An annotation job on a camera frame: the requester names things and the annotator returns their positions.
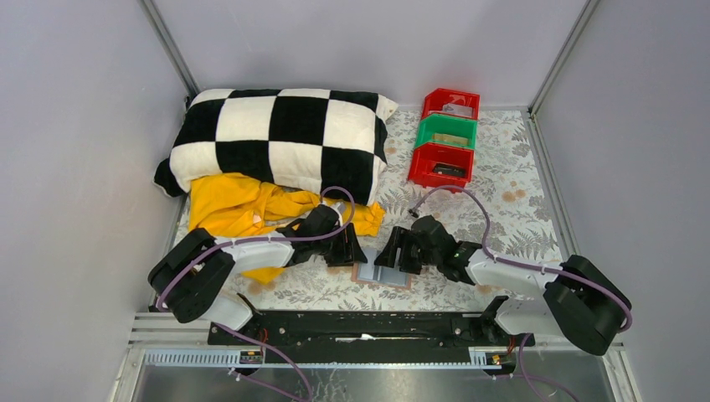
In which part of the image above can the floral patterned table mat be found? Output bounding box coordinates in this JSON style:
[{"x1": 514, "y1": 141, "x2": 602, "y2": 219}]
[{"x1": 155, "y1": 108, "x2": 573, "y2": 313}]

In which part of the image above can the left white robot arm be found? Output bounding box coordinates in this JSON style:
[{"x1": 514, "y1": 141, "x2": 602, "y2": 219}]
[{"x1": 147, "y1": 204, "x2": 366, "y2": 330}]

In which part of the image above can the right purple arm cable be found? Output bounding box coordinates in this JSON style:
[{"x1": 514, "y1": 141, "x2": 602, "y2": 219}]
[{"x1": 408, "y1": 184, "x2": 635, "y2": 334}]

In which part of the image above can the red plastic bin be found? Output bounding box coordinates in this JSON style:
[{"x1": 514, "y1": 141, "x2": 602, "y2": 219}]
[
  {"x1": 408, "y1": 142, "x2": 475, "y2": 188},
  {"x1": 420, "y1": 88, "x2": 480, "y2": 121}
]

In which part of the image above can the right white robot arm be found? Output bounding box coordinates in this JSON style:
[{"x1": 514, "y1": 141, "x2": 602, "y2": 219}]
[{"x1": 374, "y1": 215, "x2": 632, "y2": 356}]

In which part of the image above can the pink leather card holder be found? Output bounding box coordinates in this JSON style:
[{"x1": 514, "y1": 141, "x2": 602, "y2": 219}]
[{"x1": 352, "y1": 247, "x2": 411, "y2": 289}]

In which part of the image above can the back red plastic bin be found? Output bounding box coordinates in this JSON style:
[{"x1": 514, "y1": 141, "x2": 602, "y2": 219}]
[{"x1": 420, "y1": 88, "x2": 480, "y2": 121}]

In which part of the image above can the black white checkered pillow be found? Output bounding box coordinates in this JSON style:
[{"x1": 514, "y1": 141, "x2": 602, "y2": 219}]
[{"x1": 153, "y1": 88, "x2": 399, "y2": 205}]

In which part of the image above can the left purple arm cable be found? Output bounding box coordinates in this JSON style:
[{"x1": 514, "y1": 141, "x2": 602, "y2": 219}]
[{"x1": 155, "y1": 185, "x2": 357, "y2": 313}]

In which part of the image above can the front red plastic bin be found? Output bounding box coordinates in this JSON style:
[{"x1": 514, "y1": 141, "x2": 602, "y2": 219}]
[{"x1": 408, "y1": 142, "x2": 475, "y2": 188}]

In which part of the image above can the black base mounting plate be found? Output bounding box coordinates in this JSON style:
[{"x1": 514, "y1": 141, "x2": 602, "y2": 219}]
[{"x1": 240, "y1": 310, "x2": 534, "y2": 357}]

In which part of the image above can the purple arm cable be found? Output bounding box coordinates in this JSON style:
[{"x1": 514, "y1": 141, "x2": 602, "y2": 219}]
[
  {"x1": 155, "y1": 185, "x2": 357, "y2": 313},
  {"x1": 408, "y1": 184, "x2": 635, "y2": 334}
]

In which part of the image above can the grey slotted cable duct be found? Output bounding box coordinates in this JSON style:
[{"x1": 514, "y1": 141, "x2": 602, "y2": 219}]
[{"x1": 143, "y1": 348, "x2": 503, "y2": 371}]

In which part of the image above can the green plastic bin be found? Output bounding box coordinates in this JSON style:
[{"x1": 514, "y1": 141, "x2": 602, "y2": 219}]
[{"x1": 414, "y1": 114, "x2": 478, "y2": 149}]

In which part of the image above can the yellow cloth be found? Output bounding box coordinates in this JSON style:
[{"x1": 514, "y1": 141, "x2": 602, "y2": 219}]
[{"x1": 188, "y1": 172, "x2": 387, "y2": 285}]

